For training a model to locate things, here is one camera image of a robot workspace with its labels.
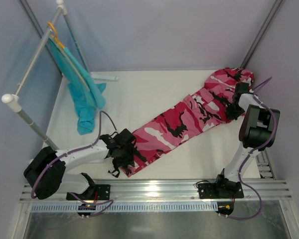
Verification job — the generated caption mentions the pink camouflage trousers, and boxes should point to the pink camouflage trousers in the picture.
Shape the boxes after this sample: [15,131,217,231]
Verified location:
[111,68,255,177]

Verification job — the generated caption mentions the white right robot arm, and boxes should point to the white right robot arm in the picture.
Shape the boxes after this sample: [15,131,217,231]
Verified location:
[215,83,281,194]

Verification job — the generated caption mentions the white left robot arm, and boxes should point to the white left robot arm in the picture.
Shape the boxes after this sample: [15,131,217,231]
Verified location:
[23,129,136,201]

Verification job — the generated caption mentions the clear green hanger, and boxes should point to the clear green hanger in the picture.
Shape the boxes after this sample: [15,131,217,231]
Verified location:
[49,34,90,92]

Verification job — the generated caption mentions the orange plastic hanger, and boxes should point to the orange plastic hanger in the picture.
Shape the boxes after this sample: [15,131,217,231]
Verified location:
[47,21,65,49]

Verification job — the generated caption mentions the turquoise t-shirt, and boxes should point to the turquoise t-shirt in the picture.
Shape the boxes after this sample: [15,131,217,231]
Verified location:
[48,39,106,135]

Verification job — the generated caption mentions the white clothes rack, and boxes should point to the white clothes rack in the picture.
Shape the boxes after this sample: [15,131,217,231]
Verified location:
[1,0,119,167]

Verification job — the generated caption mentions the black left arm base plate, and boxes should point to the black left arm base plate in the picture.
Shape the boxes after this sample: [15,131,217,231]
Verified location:
[66,184,111,201]

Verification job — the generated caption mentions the aluminium frame rail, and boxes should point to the aluminium frame rail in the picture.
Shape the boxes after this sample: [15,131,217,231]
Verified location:
[19,179,292,204]

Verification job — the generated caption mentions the grey slotted cable duct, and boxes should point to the grey slotted cable duct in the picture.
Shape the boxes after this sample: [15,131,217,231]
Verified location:
[30,201,218,213]

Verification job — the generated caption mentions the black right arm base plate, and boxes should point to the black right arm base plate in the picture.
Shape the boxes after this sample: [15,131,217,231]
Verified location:
[195,180,244,199]

